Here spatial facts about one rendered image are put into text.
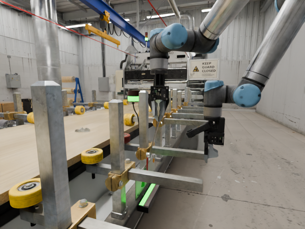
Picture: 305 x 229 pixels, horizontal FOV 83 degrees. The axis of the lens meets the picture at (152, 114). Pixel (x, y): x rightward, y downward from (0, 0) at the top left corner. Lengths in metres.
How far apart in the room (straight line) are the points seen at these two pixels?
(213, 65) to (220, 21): 2.42
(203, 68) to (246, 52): 6.69
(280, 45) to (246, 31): 9.17
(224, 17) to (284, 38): 0.18
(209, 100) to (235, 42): 8.93
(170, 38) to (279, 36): 0.31
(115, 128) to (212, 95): 0.41
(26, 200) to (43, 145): 0.19
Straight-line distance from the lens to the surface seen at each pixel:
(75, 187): 0.81
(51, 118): 0.37
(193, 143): 3.33
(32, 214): 0.57
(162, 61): 0.70
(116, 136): 0.58
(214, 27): 0.64
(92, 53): 11.57
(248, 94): 0.62
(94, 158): 0.69
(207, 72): 3.02
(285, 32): 0.67
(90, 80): 11.50
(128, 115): 1.14
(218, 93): 0.75
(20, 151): 0.88
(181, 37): 0.61
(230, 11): 0.61
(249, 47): 9.66
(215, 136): 0.78
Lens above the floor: 1.15
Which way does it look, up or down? 9 degrees down
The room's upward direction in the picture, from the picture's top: straight up
